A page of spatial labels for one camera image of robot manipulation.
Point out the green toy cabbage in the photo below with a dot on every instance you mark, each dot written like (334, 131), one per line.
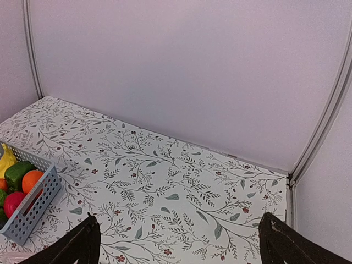
(3, 196)

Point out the right aluminium corner post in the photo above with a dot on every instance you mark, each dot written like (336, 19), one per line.
(327, 118)

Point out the red toy apple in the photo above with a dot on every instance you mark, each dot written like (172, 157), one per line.
(12, 202)

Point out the green toy bell pepper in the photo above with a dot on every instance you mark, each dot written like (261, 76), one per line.
(14, 175)

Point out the blue perforated plastic basket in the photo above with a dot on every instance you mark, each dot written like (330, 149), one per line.
(20, 225)

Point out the orange green toy mango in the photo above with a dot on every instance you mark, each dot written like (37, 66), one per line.
(3, 185)

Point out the orange toy orange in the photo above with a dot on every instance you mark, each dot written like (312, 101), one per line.
(30, 179)

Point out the clear zip top bag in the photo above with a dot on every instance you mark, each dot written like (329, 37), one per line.
(14, 257)

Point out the left aluminium corner post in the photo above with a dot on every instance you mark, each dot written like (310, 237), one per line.
(30, 46)

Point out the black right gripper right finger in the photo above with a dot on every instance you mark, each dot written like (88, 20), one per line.
(279, 243)

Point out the floral patterned table mat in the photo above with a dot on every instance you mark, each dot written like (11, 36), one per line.
(157, 199)

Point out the aluminium corner post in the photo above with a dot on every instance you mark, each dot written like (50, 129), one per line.
(30, 46)
(327, 118)

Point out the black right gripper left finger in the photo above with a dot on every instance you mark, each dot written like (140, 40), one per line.
(80, 245)

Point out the yellow toy banana bunch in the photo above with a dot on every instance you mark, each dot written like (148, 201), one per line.
(8, 159)

